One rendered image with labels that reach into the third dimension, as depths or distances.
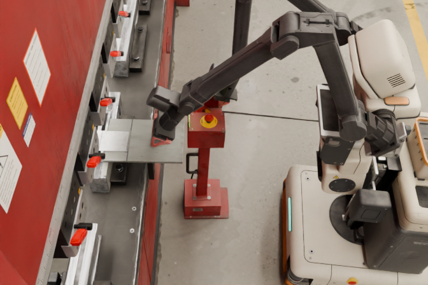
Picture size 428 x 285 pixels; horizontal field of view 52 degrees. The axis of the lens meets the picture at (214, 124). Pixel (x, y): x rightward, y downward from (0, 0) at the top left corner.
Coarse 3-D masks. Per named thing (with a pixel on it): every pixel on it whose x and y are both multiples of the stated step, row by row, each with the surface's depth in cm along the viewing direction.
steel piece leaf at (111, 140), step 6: (108, 132) 152; (114, 132) 152; (120, 132) 152; (126, 132) 152; (102, 138) 150; (108, 138) 150; (114, 138) 150; (120, 138) 150; (126, 138) 151; (102, 144) 148; (108, 144) 149; (114, 144) 149; (120, 144) 149; (126, 144) 149; (102, 150) 147; (108, 150) 147; (114, 150) 147; (120, 150) 147; (126, 150) 147
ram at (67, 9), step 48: (0, 0) 62; (48, 0) 82; (96, 0) 120; (0, 48) 62; (48, 48) 83; (0, 96) 63; (48, 96) 83; (48, 144) 84; (48, 192) 85; (0, 240) 64
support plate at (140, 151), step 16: (112, 128) 153; (128, 128) 154; (144, 128) 154; (176, 128) 155; (144, 144) 150; (176, 144) 150; (112, 160) 145; (128, 160) 145; (144, 160) 145; (160, 160) 146; (176, 160) 146
